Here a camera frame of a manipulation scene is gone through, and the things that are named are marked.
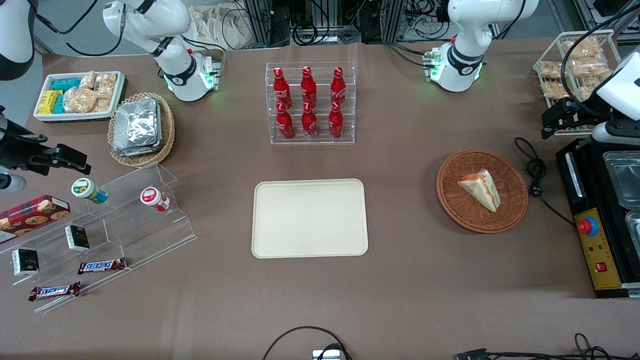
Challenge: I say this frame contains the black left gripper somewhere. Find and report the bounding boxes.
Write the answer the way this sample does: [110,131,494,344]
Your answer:
[541,97,609,140]

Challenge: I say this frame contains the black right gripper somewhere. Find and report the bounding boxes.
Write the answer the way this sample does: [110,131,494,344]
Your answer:
[0,106,92,176]

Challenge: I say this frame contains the triangular sandwich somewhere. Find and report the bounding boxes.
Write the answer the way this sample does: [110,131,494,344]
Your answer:
[457,169,502,213]

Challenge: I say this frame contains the round brown wicker basket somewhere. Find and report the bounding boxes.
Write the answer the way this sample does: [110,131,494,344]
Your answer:
[436,149,529,235]

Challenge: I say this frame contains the oval light wicker basket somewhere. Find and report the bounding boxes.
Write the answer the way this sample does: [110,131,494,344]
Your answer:
[107,92,176,168]

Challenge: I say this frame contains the cream plastic serving tray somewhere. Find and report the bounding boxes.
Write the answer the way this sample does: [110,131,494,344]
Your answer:
[251,178,369,259]

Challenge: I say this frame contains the green lid yogurt cup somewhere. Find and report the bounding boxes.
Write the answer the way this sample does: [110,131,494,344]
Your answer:
[71,177,109,205]

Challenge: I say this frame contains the white rectangular snack bin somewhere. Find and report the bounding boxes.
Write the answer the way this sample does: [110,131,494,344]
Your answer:
[33,71,126,123]

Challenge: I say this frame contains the red cookie box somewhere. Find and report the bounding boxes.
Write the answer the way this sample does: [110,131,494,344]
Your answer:
[0,194,71,245]

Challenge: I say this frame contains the yellow snack pack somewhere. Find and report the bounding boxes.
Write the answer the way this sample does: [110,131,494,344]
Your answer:
[38,90,63,115]

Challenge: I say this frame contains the small black box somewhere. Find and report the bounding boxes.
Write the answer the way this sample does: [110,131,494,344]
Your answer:
[11,248,40,277]
[65,224,91,252]

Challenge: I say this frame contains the black machine with yellow panel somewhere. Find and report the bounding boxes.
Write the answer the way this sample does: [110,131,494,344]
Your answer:
[555,136,640,299]

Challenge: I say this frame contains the stack of foil containers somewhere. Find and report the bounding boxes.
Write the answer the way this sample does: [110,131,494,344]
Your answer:
[112,97,164,157]

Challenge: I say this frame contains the large steel pan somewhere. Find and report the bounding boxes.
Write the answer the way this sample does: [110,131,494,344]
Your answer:
[602,151,640,210]

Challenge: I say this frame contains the red lid yogurt cup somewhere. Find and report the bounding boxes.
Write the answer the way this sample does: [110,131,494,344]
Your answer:
[139,186,171,213]

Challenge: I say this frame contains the clear acrylic step shelf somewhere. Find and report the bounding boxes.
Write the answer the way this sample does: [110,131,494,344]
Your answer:
[0,162,198,314]

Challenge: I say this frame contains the snickers chocolate bar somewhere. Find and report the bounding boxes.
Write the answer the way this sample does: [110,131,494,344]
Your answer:
[77,257,127,275]
[28,281,82,302]

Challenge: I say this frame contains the small steel pan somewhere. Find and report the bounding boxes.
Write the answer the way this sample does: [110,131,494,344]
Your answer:
[625,211,640,261]

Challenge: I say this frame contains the brown table cover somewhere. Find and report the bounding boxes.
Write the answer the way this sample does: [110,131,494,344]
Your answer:
[0,42,640,360]

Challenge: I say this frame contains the white plastic bag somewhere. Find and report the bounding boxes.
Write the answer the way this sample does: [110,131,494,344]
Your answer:
[187,5,256,51]

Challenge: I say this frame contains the red cola bottle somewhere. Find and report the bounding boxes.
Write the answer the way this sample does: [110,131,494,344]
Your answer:
[300,65,318,107]
[301,101,319,139]
[276,102,295,140]
[330,66,347,106]
[327,101,345,140]
[273,67,293,109]

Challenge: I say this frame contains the clear acrylic bottle rack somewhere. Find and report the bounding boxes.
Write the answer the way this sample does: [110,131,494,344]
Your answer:
[265,61,357,146]

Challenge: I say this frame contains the black power cable with plug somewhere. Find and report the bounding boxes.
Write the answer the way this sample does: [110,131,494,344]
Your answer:
[514,137,576,227]

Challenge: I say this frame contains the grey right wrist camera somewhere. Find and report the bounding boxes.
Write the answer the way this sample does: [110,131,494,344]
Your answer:
[0,173,27,195]

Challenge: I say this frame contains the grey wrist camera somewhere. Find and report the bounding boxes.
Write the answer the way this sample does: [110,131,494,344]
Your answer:
[591,121,640,146]
[0,173,27,195]

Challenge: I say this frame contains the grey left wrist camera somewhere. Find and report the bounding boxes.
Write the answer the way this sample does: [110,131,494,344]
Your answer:
[591,121,640,146]

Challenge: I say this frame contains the white wire rack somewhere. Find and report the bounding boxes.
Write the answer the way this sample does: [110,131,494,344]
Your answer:
[532,29,640,137]

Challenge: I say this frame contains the black cable with connector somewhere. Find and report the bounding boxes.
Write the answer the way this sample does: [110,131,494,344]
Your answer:
[454,333,640,360]

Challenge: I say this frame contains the black looped cable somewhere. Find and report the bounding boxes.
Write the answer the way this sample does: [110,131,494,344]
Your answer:
[262,326,353,360]

